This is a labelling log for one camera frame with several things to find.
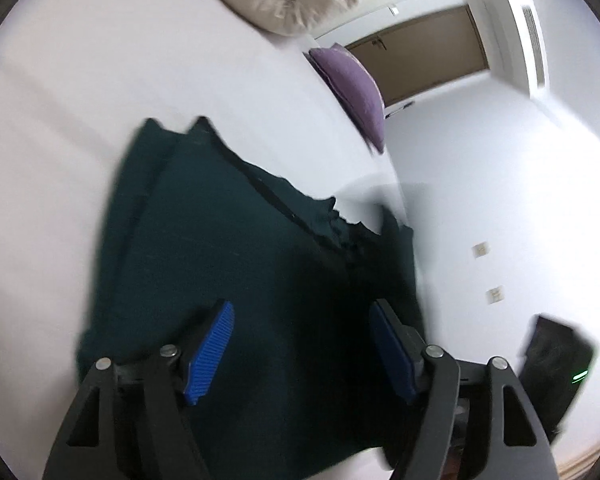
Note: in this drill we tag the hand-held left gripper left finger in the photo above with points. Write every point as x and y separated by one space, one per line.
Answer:
210 350

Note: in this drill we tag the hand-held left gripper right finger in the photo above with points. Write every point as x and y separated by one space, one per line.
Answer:
392 355

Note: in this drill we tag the dark green sweater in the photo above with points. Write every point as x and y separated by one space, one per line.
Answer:
280 270

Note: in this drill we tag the purple pillow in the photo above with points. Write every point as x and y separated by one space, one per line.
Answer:
350 90

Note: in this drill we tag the bed with white sheet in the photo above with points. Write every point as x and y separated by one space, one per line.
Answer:
80 85

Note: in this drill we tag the brown door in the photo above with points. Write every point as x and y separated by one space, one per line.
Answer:
420 55

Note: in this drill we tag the white air vent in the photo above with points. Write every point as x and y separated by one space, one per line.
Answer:
532 45

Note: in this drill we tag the beige wall socket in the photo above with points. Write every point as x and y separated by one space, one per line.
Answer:
480 250
495 295

